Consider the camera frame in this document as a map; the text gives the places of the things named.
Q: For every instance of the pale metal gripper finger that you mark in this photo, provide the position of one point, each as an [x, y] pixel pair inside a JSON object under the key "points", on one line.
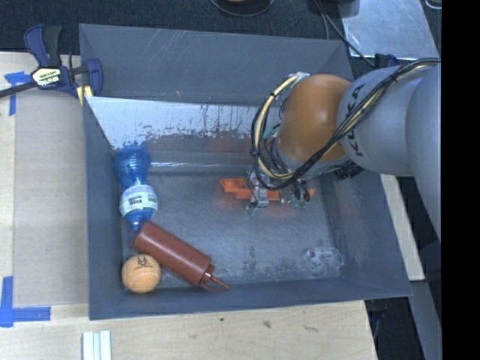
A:
{"points": [[251, 208], [262, 202]]}

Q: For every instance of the orange notched flat block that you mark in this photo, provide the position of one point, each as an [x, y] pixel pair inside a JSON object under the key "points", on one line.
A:
{"points": [[234, 188]]}

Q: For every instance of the clear glass thing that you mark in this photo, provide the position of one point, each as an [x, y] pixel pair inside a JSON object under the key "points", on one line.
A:
{"points": [[321, 261]]}

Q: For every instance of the brown squeeze bottle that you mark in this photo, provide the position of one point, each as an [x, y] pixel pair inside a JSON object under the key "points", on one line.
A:
{"points": [[170, 253]]}

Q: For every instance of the blue plastic bottle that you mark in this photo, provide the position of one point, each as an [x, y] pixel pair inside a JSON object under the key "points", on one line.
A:
{"points": [[135, 197]]}

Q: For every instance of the grey metal bin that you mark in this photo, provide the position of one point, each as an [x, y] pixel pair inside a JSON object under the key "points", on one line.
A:
{"points": [[210, 69]]}

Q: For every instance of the orange tennis ball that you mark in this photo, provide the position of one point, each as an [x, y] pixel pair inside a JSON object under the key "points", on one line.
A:
{"points": [[140, 275]]}

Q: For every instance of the brown cardboard board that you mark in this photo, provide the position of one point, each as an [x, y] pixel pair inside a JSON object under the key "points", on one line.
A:
{"points": [[48, 201]]}

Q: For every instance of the black cylinder on white bracket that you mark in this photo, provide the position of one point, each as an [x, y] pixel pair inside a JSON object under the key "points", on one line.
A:
{"points": [[348, 173]]}

